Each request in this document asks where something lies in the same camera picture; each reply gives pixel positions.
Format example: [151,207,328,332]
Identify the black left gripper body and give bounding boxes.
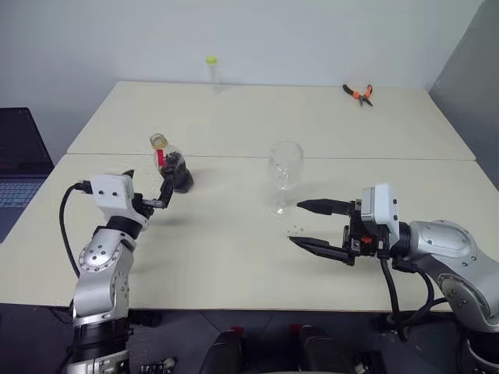
[132,192,165,217]

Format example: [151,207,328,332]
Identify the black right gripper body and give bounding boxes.
[342,199,391,267]

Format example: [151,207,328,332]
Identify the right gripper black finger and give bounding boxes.
[296,197,357,217]
[287,235,347,265]

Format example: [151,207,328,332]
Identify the plastic bottle with dark liquid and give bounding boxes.
[148,132,195,194]

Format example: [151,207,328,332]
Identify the clear wine glass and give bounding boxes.
[267,140,305,217]

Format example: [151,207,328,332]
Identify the dark rounded shape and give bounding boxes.
[297,324,354,374]
[201,330,247,374]

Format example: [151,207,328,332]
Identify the dark laptop computer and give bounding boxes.
[0,107,55,245]

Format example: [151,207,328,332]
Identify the orange and black pliers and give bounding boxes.
[342,83,376,108]

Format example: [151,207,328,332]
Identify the clear tube with yellow cap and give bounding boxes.
[204,54,225,95]

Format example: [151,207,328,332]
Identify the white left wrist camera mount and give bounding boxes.
[90,173,150,233]

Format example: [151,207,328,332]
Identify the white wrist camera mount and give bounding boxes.
[90,173,150,233]
[359,182,401,237]

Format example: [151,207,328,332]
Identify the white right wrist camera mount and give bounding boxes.
[359,182,401,237]

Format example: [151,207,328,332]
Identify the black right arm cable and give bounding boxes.
[379,256,450,344]

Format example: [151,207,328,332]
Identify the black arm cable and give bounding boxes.
[58,180,95,280]
[379,256,450,344]

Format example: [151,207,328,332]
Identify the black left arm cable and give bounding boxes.
[58,180,95,280]

